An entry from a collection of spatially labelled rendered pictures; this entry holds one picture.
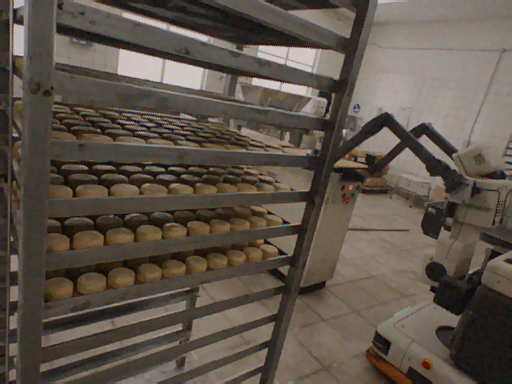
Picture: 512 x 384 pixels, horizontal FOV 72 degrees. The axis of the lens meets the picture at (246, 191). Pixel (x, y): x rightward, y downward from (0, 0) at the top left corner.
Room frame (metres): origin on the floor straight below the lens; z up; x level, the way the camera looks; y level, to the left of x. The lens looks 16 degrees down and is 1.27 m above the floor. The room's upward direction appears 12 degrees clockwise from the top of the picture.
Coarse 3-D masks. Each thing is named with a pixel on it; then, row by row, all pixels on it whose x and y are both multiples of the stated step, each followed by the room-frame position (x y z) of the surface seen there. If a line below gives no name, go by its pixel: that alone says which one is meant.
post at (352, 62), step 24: (360, 0) 0.85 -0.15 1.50; (360, 24) 0.83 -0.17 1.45; (360, 48) 0.83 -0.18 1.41; (336, 96) 0.84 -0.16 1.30; (336, 120) 0.83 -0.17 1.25; (336, 144) 0.84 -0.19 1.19; (312, 192) 0.84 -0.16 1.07; (312, 216) 0.83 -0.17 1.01; (312, 240) 0.85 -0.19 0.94; (288, 288) 0.84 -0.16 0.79; (288, 312) 0.83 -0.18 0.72
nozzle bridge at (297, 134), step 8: (296, 112) 2.88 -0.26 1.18; (232, 120) 2.65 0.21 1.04; (240, 120) 2.58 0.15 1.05; (232, 128) 2.64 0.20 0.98; (240, 128) 2.61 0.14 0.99; (264, 128) 2.67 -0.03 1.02; (272, 128) 2.73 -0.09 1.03; (280, 128) 2.78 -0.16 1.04; (288, 128) 2.86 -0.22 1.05; (296, 128) 2.97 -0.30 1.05; (296, 136) 3.07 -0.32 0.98; (296, 144) 3.05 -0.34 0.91
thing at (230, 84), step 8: (232, 48) 1.18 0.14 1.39; (240, 48) 1.18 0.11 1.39; (232, 80) 1.17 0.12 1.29; (224, 88) 1.18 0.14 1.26; (232, 88) 1.18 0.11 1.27; (224, 120) 1.17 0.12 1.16; (192, 304) 1.18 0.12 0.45; (192, 320) 1.18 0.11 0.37; (176, 360) 1.18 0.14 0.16; (184, 360) 1.18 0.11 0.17
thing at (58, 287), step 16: (144, 256) 0.69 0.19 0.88; (160, 256) 0.71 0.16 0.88; (176, 256) 0.75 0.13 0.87; (192, 256) 0.74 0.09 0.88; (208, 256) 0.75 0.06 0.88; (224, 256) 0.77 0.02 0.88; (240, 256) 0.79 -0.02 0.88; (256, 256) 0.81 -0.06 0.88; (272, 256) 0.85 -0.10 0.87; (48, 272) 0.56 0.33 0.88; (64, 272) 0.58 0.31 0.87; (80, 272) 0.59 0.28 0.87; (96, 272) 0.63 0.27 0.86; (112, 272) 0.61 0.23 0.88; (128, 272) 0.62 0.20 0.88; (144, 272) 0.63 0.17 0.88; (160, 272) 0.65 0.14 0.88; (176, 272) 0.66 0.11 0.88; (192, 272) 0.70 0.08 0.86; (48, 288) 0.52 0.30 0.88; (64, 288) 0.53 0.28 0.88; (80, 288) 0.55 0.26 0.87; (96, 288) 0.55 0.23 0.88; (112, 288) 0.58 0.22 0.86
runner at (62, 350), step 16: (272, 288) 0.82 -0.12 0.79; (208, 304) 0.69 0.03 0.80; (224, 304) 0.72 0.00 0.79; (240, 304) 0.75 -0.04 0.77; (160, 320) 0.61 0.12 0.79; (176, 320) 0.64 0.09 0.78; (96, 336) 0.53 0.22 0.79; (112, 336) 0.55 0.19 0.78; (128, 336) 0.57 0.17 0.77; (48, 352) 0.48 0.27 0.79; (64, 352) 0.50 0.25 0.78; (80, 352) 0.51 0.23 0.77
